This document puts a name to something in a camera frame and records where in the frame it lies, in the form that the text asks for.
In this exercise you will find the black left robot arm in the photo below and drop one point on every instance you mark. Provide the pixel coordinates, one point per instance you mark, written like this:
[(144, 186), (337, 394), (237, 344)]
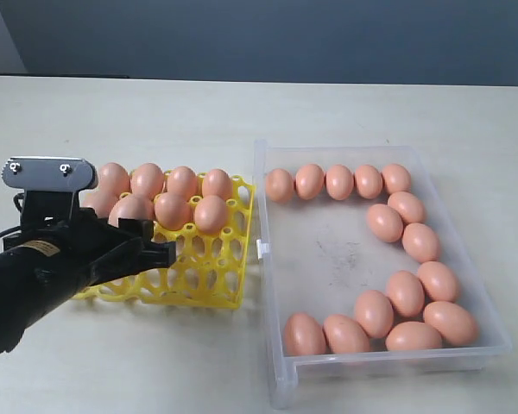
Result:
[(18, 312)]

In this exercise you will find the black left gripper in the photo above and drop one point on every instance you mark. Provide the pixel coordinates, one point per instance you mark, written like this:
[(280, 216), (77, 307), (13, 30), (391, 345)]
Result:
[(54, 261)]

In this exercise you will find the yellow plastic egg tray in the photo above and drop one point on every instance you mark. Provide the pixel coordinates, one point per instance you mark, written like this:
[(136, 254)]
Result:
[(209, 271)]

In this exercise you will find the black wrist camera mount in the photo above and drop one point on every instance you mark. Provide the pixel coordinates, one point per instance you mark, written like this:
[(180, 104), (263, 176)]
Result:
[(50, 185)]

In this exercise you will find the clear plastic container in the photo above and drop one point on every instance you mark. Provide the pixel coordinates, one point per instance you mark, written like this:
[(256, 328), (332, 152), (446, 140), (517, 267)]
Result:
[(318, 256)]

